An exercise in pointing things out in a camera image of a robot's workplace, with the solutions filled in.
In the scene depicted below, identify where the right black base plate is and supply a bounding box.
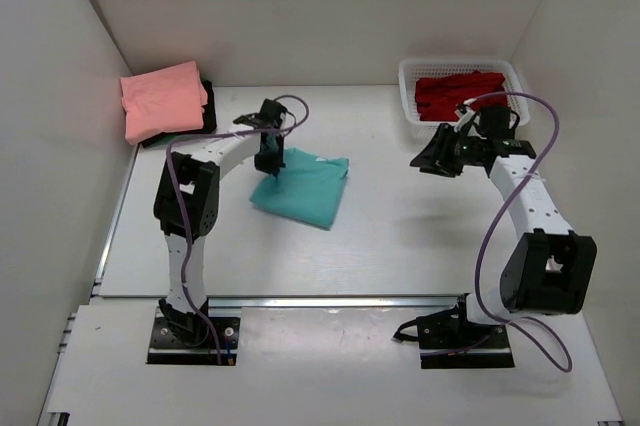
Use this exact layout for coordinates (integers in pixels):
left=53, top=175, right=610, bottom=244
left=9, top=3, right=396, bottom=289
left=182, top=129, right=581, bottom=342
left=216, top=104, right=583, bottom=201
left=392, top=306, right=515, bottom=370

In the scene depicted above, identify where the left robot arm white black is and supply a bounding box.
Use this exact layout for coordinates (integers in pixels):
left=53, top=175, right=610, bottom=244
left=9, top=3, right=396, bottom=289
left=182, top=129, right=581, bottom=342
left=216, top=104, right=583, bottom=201
left=153, top=99, right=288, bottom=347

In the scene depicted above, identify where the pink folded t shirt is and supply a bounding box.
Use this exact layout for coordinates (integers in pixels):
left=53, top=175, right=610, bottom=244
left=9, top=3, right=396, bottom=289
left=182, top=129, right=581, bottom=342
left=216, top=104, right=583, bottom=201
left=120, top=61, right=208, bottom=145

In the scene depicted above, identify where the white plastic basket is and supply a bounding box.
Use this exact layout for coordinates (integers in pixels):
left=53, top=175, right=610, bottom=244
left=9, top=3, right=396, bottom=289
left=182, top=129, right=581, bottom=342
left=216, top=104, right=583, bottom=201
left=398, top=57, right=530, bottom=139

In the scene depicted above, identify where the green folded t shirt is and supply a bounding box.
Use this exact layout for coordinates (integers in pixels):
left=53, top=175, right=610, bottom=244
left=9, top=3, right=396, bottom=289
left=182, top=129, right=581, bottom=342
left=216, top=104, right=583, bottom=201
left=151, top=133, right=200, bottom=146

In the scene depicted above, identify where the black folded t shirt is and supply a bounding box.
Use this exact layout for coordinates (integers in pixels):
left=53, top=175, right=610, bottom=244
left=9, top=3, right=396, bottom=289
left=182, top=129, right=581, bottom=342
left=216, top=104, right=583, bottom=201
left=140, top=79, right=217, bottom=148

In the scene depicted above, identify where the aluminium rail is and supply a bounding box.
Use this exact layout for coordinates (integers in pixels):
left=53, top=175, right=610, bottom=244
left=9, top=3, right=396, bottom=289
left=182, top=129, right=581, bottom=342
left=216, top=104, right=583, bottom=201
left=89, top=294, right=561, bottom=310

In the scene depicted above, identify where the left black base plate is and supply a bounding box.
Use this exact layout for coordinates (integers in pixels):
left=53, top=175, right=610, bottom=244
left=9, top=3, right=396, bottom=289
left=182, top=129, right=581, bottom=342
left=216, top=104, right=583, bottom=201
left=146, top=307, right=241, bottom=367

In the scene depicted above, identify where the teal t shirt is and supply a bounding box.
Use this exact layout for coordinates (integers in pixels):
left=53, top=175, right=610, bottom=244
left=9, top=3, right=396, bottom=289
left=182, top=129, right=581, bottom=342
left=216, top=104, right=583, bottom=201
left=250, top=148, right=350, bottom=230

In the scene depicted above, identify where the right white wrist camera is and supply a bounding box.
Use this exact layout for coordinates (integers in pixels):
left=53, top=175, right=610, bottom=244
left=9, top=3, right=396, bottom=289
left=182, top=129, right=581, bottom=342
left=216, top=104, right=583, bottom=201
left=454, top=98, right=476, bottom=133

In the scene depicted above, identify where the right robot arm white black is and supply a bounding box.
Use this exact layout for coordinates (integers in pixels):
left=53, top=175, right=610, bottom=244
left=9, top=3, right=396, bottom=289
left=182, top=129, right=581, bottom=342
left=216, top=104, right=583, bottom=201
left=411, top=105, right=597, bottom=347

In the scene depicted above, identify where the red t shirt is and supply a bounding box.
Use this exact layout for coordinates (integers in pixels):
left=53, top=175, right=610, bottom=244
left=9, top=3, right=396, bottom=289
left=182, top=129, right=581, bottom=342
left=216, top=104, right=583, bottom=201
left=414, top=70, right=505, bottom=122

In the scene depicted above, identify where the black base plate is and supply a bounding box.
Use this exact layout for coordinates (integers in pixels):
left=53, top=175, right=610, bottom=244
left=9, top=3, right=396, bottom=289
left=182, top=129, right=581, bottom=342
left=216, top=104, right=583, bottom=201
left=146, top=307, right=241, bottom=367
left=392, top=306, right=515, bottom=370

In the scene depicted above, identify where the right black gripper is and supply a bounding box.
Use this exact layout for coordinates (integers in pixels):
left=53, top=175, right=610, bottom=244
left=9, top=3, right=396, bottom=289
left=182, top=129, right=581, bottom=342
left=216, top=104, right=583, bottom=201
left=410, top=125, right=484, bottom=178

